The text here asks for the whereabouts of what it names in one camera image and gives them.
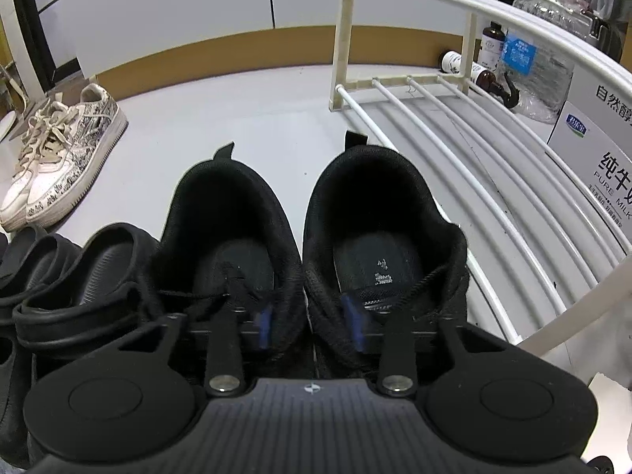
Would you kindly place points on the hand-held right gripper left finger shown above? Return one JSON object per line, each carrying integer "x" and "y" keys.
{"x": 265, "y": 326}

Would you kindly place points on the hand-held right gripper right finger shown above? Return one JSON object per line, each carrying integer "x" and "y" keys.
{"x": 353, "y": 321}

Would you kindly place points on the black lace-up sneaker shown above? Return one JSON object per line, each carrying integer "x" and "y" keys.
{"x": 395, "y": 182}
{"x": 237, "y": 192}

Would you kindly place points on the white sneaker grey print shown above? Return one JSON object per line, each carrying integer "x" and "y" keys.
{"x": 84, "y": 158}

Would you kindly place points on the white shoe rack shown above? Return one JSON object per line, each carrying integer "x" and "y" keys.
{"x": 344, "y": 34}

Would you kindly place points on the white paper sheet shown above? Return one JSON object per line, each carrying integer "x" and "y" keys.
{"x": 610, "y": 400}

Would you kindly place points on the brown spray bottle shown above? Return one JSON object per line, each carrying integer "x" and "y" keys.
{"x": 486, "y": 78}

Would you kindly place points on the white milk carton box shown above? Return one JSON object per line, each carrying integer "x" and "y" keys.
{"x": 602, "y": 168}

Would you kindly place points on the brown glass bottle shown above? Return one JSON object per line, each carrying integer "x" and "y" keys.
{"x": 491, "y": 49}

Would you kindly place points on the large water bottle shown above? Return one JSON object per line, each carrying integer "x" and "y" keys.
{"x": 543, "y": 74}

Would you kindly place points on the white fan stand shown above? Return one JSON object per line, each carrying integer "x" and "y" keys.
{"x": 7, "y": 126}

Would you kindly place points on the black door frame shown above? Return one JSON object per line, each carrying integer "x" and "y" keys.
{"x": 29, "y": 34}

